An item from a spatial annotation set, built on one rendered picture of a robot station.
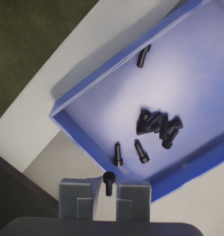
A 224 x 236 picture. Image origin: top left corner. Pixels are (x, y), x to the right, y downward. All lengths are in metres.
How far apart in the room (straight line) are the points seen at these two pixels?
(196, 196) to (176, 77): 0.11
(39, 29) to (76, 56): 0.97
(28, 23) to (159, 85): 0.99
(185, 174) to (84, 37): 0.12
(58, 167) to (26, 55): 0.98
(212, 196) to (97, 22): 0.17
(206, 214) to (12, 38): 1.03
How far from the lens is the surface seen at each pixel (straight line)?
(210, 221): 0.29
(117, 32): 0.20
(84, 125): 0.22
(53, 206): 0.26
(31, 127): 0.23
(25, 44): 1.20
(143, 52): 0.19
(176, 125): 0.21
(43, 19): 1.16
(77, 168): 0.24
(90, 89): 0.21
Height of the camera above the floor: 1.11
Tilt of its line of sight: 62 degrees down
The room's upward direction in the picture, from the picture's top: 176 degrees counter-clockwise
